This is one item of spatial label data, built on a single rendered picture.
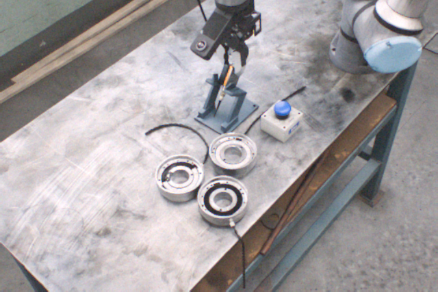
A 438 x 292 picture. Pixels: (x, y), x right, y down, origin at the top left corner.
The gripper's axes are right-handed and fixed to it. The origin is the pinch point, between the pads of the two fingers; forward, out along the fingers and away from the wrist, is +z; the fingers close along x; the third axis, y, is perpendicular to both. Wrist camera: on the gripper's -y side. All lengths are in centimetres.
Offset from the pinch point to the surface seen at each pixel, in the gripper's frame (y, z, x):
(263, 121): -2.0, 8.6, -10.7
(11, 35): 12, 76, 148
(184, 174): -23.8, 9.2, -5.4
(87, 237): -47.5, 8.9, -0.1
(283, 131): -2.1, 8.0, -16.4
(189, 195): -27.7, 7.6, -10.8
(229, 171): -18.0, 7.9, -13.6
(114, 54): 43, 96, 118
